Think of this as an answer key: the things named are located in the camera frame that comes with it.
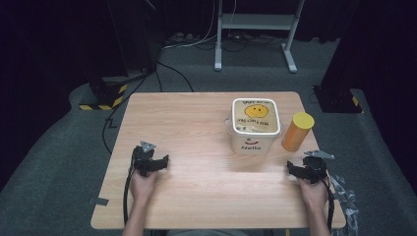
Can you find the white metal stand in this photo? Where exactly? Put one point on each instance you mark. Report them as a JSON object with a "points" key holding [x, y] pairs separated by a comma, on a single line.
{"points": [[257, 21]]}

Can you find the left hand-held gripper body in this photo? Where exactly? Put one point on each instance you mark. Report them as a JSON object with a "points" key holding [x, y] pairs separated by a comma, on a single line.
{"points": [[144, 160]]}

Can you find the black yellow striped stand base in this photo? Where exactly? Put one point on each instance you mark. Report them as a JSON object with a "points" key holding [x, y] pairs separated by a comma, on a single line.
{"points": [[109, 96]]}

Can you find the yellow cylindrical canister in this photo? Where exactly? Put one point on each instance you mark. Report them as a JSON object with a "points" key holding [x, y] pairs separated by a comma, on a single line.
{"points": [[296, 131]]}

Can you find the person's right hand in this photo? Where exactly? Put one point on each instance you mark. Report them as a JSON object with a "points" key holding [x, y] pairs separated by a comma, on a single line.
{"points": [[314, 195]]}

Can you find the grey tape strip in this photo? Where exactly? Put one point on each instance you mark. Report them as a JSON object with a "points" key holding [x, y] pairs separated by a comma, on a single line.
{"points": [[98, 201]]}

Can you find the crumpled silver plastic wrap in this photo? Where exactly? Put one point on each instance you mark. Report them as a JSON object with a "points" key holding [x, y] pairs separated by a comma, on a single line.
{"points": [[345, 203]]}

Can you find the power strip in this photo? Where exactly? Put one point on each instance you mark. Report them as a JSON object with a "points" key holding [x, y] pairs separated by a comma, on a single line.
{"points": [[180, 37]]}

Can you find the white bucket with smiley lid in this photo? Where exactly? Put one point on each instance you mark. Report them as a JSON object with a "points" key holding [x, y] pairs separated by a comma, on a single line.
{"points": [[254, 128]]}

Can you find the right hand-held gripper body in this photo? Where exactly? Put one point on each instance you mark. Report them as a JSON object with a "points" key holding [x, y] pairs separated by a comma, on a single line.
{"points": [[315, 167]]}

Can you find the person's left hand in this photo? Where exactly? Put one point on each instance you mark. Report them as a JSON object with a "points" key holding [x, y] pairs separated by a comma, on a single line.
{"points": [[142, 188]]}

